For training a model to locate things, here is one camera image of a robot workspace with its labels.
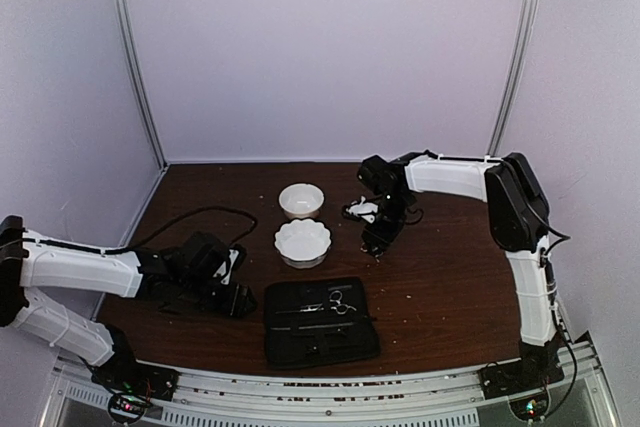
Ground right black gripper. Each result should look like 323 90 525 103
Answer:
363 192 413 255

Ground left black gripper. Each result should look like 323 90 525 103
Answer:
178 275 257 319

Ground silver thinning scissors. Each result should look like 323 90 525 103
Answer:
276 290 357 316

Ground black zippered tool case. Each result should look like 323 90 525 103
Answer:
263 277 381 370

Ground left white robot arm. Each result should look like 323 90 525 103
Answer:
1 215 257 391

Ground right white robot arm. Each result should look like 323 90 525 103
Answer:
344 150 568 389

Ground scalloped white bowl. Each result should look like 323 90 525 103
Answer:
274 219 332 269

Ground round white bowl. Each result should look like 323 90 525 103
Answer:
278 183 325 219

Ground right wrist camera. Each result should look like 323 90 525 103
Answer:
341 196 379 224

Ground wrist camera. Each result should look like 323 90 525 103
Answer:
214 244 247 285
341 196 379 224

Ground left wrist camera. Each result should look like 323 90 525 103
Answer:
214 244 247 285

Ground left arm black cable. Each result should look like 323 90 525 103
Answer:
109 206 260 254

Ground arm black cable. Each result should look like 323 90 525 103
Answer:
109 206 260 254
534 206 581 398

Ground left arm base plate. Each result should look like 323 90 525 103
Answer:
90 364 179 401

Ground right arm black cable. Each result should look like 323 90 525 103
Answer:
534 206 581 398

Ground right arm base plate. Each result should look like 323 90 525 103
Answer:
478 360 565 400

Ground aluminium front rail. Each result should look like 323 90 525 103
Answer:
36 342 622 426

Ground right aluminium corner post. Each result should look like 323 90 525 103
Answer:
487 0 539 156

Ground aluminium corner post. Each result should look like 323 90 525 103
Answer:
487 0 539 156
114 0 168 171

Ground left aluminium corner post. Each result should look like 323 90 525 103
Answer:
114 0 168 171

